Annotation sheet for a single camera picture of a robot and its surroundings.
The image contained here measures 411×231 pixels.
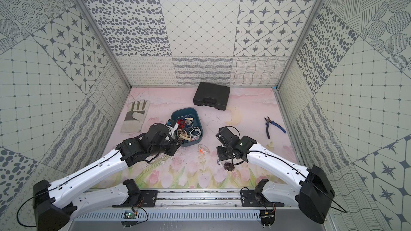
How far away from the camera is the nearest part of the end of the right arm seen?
1.83ft

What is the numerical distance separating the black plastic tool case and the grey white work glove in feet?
1.17

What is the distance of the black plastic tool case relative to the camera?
109 centimetres

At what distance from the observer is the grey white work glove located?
101 centimetres

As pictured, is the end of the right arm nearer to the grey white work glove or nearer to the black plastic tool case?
the black plastic tool case
